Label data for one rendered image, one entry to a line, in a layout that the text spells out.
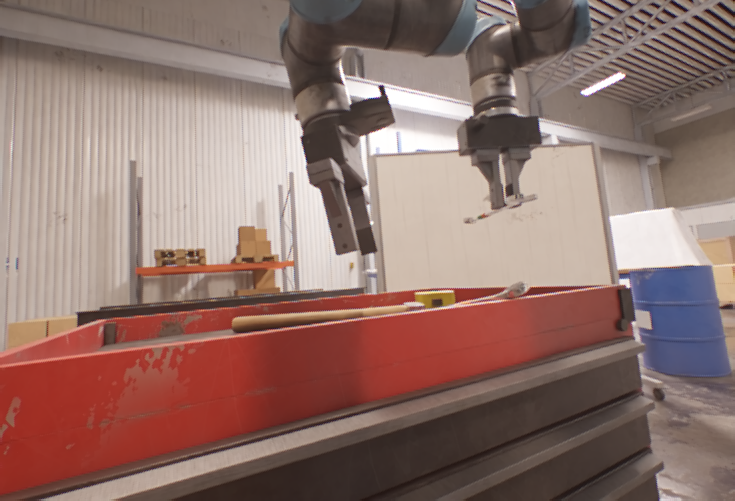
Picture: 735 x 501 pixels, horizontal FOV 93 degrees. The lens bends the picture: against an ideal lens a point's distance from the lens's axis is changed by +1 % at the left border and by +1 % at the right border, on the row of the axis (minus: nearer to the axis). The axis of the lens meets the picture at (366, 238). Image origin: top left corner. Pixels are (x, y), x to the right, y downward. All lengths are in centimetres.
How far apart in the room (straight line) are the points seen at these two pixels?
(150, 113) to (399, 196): 711
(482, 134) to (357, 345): 43
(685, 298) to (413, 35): 364
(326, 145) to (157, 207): 809
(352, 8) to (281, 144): 881
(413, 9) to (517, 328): 38
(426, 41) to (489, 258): 252
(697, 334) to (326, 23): 381
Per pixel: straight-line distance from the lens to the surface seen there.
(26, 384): 31
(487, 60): 70
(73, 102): 931
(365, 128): 50
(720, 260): 1403
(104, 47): 896
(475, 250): 287
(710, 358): 405
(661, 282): 391
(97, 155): 886
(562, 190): 327
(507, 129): 67
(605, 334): 60
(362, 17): 45
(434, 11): 48
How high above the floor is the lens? 98
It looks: 6 degrees up
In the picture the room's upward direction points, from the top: 4 degrees counter-clockwise
